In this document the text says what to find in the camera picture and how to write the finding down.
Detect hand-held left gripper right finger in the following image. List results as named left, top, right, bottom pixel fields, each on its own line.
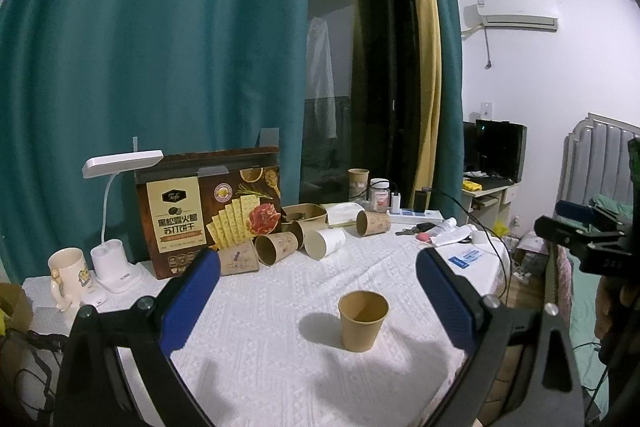
left=416, top=247, right=586, bottom=427

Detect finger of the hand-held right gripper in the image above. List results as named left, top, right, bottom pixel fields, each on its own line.
left=533, top=215, right=628, bottom=259
left=554, top=200, right=625, bottom=229

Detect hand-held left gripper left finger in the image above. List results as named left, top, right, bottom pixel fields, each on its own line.
left=52, top=248, right=222, bottom=427

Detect plain brown paper cup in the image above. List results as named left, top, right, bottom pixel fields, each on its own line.
left=338, top=290, right=390, bottom=353

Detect printed brown paper cup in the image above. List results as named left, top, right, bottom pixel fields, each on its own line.
left=290, top=219, right=321, bottom=248
left=355, top=210, right=391, bottom=237
left=254, top=231, right=300, bottom=267
left=348, top=168, right=370, bottom=204

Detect white paper cup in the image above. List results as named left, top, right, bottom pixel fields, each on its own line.
left=304, top=227, right=347, bottom=261

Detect person's right hand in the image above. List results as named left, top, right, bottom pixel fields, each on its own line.
left=594, top=277, right=629, bottom=342

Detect blue white card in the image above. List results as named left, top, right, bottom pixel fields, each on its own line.
left=446, top=250, right=482, bottom=269

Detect grey padded headboard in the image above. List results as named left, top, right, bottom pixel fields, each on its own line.
left=564, top=112, right=640, bottom=248

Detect green bed sheet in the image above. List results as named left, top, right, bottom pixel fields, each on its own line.
left=555, top=194, right=636, bottom=413

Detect white tube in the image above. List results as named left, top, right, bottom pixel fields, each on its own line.
left=428, top=217, right=458, bottom=242

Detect white computer desk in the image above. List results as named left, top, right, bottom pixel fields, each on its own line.
left=461, top=177, right=518, bottom=238

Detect brown cracker box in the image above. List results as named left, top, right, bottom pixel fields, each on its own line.
left=134, top=146, right=282, bottom=281

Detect black key fob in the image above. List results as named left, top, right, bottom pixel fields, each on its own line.
left=395, top=222, right=437, bottom=236

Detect white patterned tablecloth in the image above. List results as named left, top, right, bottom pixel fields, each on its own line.
left=22, top=207, right=512, bottom=427

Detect white power strip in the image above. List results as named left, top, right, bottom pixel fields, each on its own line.
left=389, top=209, right=444, bottom=225

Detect white desk lamp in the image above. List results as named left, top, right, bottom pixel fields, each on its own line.
left=82, top=150, right=165, bottom=294

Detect black monitor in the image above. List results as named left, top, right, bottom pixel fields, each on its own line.
left=463, top=119, right=528, bottom=182

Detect white oval gadget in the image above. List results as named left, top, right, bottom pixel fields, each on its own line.
left=80, top=288, right=108, bottom=308

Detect clear jar white lid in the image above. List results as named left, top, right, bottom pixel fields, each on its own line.
left=368, top=178, right=391, bottom=214

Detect kraft paper bowl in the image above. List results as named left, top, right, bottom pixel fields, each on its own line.
left=281, top=203, right=328, bottom=224

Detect white cartoon mug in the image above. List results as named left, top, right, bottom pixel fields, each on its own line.
left=48, top=247, right=94, bottom=312

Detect narrow teal curtain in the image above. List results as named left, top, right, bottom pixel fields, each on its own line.
left=420, top=0, right=466, bottom=220

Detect brown paper bag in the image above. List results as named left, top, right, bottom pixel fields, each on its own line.
left=0, top=283, right=35, bottom=333

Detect white air conditioner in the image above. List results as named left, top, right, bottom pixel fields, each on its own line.
left=463, top=0, right=559, bottom=34

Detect yellow curtain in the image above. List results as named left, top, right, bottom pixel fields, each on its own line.
left=395, top=0, right=443, bottom=212

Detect wide teal curtain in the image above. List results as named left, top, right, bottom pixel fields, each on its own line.
left=0, top=0, right=315, bottom=285

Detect dark sliding glass door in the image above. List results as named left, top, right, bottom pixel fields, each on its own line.
left=299, top=0, right=426, bottom=205

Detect black cable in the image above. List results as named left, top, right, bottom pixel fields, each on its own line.
left=423, top=188, right=512, bottom=303

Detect tangled black cables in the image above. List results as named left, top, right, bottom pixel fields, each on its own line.
left=0, top=327, right=68, bottom=423

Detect air conditioner hose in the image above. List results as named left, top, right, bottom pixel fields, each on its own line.
left=461, top=25, right=494, bottom=70

